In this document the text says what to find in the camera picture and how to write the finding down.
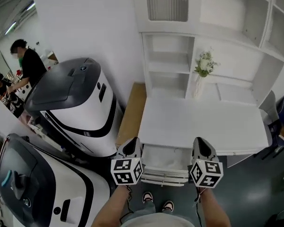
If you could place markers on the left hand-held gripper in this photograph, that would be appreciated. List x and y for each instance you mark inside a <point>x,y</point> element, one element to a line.
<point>126,171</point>

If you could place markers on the white desk drawer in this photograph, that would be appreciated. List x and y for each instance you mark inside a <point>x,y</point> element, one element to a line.
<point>165,159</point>
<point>156,184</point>

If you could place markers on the white desk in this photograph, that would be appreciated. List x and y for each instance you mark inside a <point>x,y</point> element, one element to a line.
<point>203,124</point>

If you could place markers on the white shelf hutch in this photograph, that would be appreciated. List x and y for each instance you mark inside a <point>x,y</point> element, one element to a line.
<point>227,8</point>

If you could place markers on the person's left forearm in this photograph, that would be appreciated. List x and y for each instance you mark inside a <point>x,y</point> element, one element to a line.
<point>111,207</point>

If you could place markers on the white ribbed vase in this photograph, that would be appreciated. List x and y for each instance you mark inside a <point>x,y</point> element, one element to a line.
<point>198,86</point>

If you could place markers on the white and black service robot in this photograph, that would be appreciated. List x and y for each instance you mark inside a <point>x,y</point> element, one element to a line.
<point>85,117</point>
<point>68,178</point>

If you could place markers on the person's right forearm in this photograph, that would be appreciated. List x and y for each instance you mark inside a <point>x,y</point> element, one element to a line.
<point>215,209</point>

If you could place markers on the long brown cardboard box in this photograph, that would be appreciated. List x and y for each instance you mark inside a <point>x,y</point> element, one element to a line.
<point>132,107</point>

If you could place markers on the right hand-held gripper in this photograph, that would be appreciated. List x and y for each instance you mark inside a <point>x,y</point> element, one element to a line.
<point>207,174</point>

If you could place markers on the person's light shirt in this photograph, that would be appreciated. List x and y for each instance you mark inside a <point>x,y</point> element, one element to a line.
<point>161,221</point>

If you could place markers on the person's left leg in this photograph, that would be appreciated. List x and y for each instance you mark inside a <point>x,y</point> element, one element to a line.
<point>146,209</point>

